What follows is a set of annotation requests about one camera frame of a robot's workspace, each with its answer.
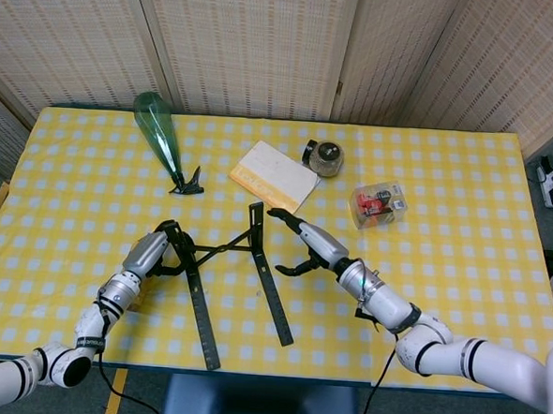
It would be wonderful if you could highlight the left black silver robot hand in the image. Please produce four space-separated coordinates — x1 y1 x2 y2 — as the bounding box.
121 215 197 281

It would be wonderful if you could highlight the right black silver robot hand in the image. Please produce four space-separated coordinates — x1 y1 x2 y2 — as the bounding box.
262 206 352 281

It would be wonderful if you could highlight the black folding stand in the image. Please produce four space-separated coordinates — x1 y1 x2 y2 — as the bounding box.
151 197 304 376

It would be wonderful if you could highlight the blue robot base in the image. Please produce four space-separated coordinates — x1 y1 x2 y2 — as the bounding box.
162 373 361 414

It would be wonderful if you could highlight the yellow tea bottle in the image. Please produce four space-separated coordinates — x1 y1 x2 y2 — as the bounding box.
124 272 147 314

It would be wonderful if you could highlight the clear box with red contents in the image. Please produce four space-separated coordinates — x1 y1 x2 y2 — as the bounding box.
348 179 411 233

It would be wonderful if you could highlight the yellow white book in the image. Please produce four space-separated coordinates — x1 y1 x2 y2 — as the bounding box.
225 138 323 220

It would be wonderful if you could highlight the glass jar with black lid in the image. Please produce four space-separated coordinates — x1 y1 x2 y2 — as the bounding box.
299 139 345 180

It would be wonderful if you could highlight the green spray bottle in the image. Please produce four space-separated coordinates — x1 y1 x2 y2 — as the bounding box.
127 91 211 197

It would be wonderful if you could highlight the yellow white checkered tablecloth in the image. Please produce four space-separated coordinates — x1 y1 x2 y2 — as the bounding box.
0 102 553 398

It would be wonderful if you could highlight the beige woven folding screen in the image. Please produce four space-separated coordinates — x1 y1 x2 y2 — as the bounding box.
0 0 553 201

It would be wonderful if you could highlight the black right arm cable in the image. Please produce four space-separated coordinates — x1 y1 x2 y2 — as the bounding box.
349 304 406 414

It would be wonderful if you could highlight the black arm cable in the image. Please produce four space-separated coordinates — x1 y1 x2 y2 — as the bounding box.
89 298 172 414
349 304 406 414

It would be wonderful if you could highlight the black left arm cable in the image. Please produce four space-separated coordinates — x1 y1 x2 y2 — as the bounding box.
89 298 172 414

